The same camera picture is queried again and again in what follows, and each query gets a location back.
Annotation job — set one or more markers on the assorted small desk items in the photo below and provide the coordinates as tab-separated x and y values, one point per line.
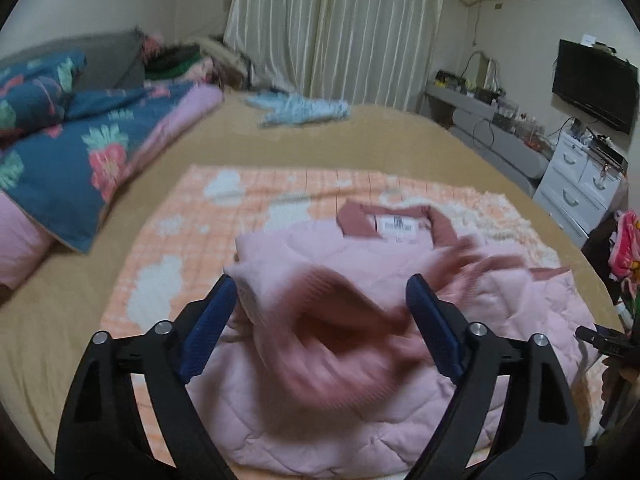
505	110

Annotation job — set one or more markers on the pink pillow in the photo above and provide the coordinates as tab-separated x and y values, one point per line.
20	245

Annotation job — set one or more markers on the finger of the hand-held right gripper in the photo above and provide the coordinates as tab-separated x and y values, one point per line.
605	341

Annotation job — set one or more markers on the pink quilted jacket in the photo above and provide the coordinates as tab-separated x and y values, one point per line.
310	250

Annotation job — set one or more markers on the black set-top box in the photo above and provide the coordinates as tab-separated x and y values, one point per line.
607	152

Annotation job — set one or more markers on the grey headboard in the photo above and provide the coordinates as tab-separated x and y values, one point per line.
105	60

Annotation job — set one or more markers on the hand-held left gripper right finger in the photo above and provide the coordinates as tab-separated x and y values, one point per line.
432	330

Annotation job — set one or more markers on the white drawer cabinet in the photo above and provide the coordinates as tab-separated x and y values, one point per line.
570	185

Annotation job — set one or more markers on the orange checked fleece blanket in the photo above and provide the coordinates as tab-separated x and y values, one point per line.
200	260

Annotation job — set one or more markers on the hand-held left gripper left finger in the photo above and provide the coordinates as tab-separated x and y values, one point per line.
210	330

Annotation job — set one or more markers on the blue floral quilt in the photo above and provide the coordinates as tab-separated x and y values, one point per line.
65	170

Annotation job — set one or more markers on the white striped curtain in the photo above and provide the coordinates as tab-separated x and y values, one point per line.
340	30

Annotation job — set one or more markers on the dark cloth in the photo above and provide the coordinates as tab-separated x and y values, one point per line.
600	255

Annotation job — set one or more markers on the tan bedspread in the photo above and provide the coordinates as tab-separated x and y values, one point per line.
350	140

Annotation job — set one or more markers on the black television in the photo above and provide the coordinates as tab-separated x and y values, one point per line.
595	85

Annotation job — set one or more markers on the light blue garment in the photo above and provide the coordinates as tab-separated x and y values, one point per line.
300	109

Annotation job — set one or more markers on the pink floral cloth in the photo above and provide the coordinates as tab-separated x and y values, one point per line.
627	245

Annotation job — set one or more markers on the grey desk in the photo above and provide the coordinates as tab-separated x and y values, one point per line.
500	145

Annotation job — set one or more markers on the pile of clothes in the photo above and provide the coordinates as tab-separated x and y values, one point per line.
175	60

